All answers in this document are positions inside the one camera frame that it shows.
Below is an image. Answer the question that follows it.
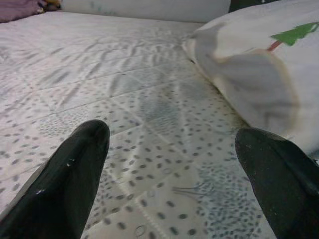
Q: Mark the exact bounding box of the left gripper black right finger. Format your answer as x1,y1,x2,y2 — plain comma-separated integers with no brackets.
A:
235,127,319,239

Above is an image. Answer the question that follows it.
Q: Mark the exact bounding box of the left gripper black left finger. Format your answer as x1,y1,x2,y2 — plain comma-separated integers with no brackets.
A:
0,119,111,239

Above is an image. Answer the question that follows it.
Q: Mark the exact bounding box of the white pillow green tree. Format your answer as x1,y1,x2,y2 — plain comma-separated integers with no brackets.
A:
185,0,319,155

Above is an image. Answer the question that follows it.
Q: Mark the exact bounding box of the purple cartoon mouse quilt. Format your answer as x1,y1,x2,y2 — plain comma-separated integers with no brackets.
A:
0,0,62,23

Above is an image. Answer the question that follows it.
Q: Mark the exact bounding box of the quilted white mattress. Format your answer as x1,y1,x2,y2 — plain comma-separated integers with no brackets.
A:
0,11,319,239

